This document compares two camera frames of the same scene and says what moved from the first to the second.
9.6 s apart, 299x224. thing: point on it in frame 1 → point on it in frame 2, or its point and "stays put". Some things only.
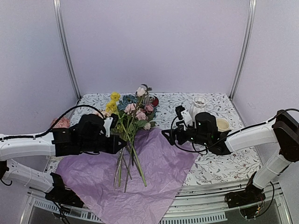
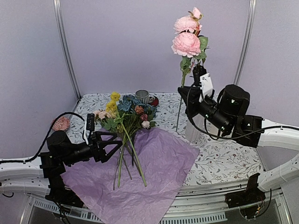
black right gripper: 172,132 → 193,93
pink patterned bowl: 62,122 stays put
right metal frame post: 252,13 stays put
